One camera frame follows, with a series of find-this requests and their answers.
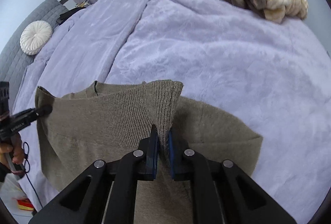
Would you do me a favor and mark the black cable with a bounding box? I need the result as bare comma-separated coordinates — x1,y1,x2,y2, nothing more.
22,142,44,211

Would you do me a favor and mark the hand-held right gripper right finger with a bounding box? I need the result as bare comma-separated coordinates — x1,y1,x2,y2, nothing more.
168,128,298,224

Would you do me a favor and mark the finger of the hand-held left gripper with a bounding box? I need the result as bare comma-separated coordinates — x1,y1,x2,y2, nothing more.
10,105,53,126

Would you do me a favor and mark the black flat object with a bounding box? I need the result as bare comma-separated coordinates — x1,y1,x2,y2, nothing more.
56,7,86,25

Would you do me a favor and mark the red and yellow box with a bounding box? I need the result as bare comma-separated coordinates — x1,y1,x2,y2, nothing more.
16,197,35,211

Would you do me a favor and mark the olive brown knit sweater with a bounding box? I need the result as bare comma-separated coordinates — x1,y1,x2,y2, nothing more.
35,79,264,224

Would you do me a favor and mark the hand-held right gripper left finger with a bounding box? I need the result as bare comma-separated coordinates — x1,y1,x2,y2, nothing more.
28,124,159,224

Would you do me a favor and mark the lavender plush blanket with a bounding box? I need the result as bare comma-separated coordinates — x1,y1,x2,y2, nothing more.
12,0,331,224

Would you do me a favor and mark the round white pleated pillow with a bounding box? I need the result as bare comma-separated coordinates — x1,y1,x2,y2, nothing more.
20,21,53,56

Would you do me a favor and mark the grey quilted headboard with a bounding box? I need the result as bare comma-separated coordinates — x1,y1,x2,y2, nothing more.
0,0,69,103

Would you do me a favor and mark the person's left hand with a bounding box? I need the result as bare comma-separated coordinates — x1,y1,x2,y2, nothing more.
0,132,25,166

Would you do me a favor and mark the white plastic bag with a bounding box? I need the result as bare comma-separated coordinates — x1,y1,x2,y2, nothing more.
0,175,26,201

